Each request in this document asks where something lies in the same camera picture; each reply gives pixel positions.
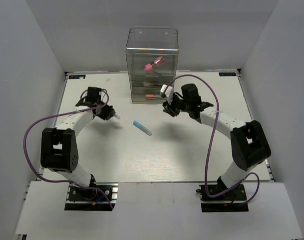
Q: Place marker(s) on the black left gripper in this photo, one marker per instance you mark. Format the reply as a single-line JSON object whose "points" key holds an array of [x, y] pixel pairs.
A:
{"points": [[110, 109]]}

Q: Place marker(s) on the clear acrylic drawer organizer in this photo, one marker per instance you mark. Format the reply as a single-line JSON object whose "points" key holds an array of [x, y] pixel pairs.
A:
{"points": [[151, 57]]}

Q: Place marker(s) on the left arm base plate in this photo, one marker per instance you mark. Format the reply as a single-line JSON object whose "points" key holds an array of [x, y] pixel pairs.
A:
{"points": [[79, 199]]}

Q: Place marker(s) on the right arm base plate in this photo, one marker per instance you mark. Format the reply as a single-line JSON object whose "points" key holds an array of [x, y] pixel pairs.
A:
{"points": [[230, 202]]}

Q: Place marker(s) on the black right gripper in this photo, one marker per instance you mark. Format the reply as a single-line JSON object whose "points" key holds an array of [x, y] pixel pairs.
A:
{"points": [[169, 108]]}

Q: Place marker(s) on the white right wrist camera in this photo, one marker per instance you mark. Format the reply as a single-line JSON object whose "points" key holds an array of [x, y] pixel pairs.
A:
{"points": [[166, 92]]}

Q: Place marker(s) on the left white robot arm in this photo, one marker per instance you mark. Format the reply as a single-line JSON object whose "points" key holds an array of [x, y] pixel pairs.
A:
{"points": [[59, 152]]}

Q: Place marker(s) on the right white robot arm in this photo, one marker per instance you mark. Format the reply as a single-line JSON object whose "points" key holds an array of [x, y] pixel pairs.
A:
{"points": [[249, 144]]}

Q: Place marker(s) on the blue highlighter pen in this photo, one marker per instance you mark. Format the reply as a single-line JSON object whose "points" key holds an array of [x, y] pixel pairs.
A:
{"points": [[142, 127]]}

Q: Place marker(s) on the orange highlighter pen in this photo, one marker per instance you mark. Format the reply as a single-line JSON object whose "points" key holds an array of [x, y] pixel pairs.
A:
{"points": [[152, 96]]}

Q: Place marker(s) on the pink-capped marker tube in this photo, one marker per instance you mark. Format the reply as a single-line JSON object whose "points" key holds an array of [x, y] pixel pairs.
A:
{"points": [[150, 66]]}

